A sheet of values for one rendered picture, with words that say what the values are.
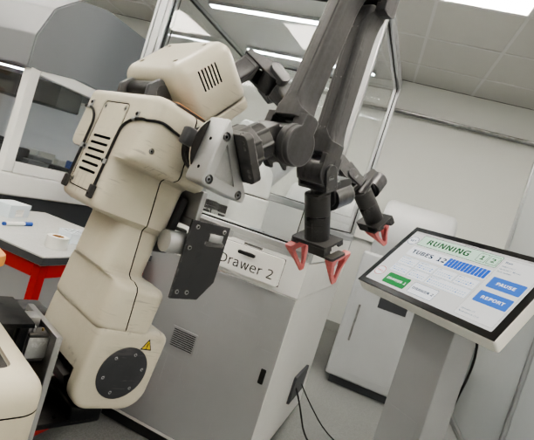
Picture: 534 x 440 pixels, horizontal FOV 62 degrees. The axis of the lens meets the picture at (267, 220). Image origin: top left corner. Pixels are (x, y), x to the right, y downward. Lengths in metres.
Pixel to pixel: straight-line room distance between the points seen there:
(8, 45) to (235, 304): 1.47
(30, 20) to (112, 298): 1.66
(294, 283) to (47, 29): 1.50
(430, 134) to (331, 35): 4.18
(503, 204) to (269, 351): 3.71
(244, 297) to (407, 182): 3.41
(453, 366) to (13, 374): 1.19
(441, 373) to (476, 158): 3.79
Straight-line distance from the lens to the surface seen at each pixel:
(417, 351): 1.53
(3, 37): 2.37
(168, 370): 1.99
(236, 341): 1.83
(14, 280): 1.60
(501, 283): 1.40
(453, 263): 1.51
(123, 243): 0.87
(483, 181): 5.05
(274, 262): 1.72
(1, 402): 0.67
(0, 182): 2.24
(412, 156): 4.98
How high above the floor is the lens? 1.12
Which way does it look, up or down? 2 degrees down
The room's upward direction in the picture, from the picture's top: 18 degrees clockwise
